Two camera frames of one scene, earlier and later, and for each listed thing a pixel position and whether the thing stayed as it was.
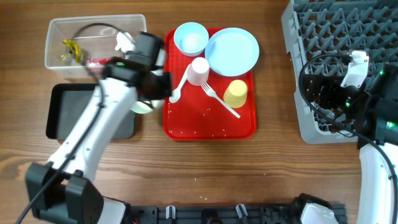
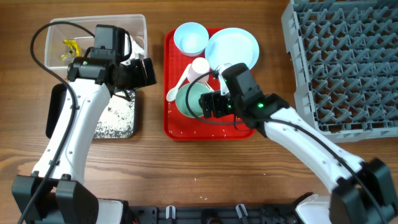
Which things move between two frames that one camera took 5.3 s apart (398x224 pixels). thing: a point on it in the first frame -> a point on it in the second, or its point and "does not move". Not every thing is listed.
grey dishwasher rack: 313,27 does not move
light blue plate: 232,52 does not move
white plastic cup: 198,71 does not move
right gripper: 331,85 -> 206,101
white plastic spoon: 175,94 does not move
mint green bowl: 146,106 -> 195,106
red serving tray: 206,105 does not move
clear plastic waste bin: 83,46 does not move
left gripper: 167,79 -> 140,80
